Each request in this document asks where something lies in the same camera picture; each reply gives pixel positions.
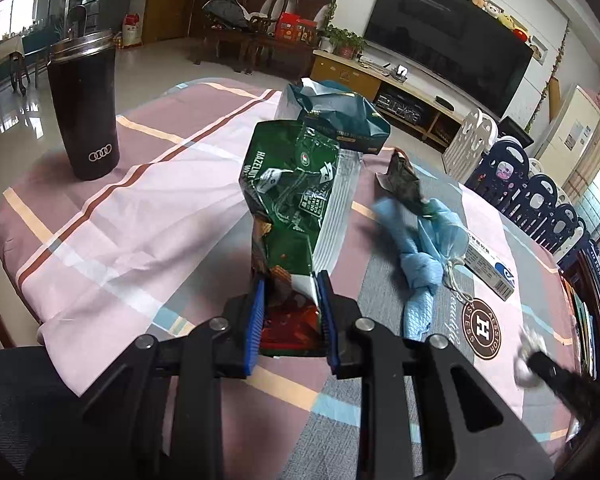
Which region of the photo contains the dining table with cloth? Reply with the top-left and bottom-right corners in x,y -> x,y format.
0,35 -> 31,91

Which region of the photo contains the blue playpen fence panel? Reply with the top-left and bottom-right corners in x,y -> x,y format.
510,174 -> 561,233
465,140 -> 528,201
545,202 -> 586,256

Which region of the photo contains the row of books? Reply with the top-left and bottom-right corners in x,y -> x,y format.
560,240 -> 600,386

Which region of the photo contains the large black television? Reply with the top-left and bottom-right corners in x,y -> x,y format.
364,0 -> 535,120

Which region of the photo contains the pink grey plaid tablecloth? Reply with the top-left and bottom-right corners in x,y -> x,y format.
0,77 -> 588,480

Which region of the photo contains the white playpen fence panel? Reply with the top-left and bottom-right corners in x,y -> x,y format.
442,107 -> 498,181

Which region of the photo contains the black travel tumbler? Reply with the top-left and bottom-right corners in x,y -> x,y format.
46,30 -> 121,181

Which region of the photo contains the green snack bag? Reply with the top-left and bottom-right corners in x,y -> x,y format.
237,120 -> 363,358

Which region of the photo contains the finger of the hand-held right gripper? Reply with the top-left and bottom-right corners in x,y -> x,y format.
527,350 -> 600,423

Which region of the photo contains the crumpled brown wrapper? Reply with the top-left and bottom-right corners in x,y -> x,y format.
376,149 -> 431,216

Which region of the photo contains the white and blue box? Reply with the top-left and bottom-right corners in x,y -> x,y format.
462,230 -> 517,302

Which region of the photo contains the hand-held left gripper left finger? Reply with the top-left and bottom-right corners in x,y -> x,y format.
45,277 -> 268,480

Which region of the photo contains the red and white bag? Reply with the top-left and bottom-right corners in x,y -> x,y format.
121,14 -> 143,50

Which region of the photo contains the red gift box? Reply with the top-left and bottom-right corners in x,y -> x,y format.
275,12 -> 320,43

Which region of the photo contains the round brown H tag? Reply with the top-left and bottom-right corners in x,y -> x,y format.
442,297 -> 503,361

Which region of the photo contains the dark wooden armchair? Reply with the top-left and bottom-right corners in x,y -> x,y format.
200,0 -> 283,73
245,0 -> 333,78

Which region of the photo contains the black audio receiver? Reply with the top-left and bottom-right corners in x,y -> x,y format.
375,92 -> 431,126

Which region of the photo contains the potted green plant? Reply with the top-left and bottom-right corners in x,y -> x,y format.
325,25 -> 368,60

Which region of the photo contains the beige standing air conditioner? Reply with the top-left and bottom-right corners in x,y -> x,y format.
532,84 -> 600,161

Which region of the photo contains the white tissue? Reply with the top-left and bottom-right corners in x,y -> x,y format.
512,327 -> 548,388

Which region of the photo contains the light blue cloth pouch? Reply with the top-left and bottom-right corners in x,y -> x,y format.
372,195 -> 468,343

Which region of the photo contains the wooden television cabinet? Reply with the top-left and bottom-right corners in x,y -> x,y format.
311,49 -> 468,153

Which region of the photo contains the small black monitor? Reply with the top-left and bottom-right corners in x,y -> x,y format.
497,116 -> 535,148

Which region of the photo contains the teal foil bag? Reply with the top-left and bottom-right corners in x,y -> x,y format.
277,77 -> 392,156

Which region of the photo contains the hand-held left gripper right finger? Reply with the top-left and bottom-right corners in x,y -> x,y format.
316,270 -> 556,480

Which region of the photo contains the dark grey bag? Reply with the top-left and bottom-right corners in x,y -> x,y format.
202,0 -> 251,31

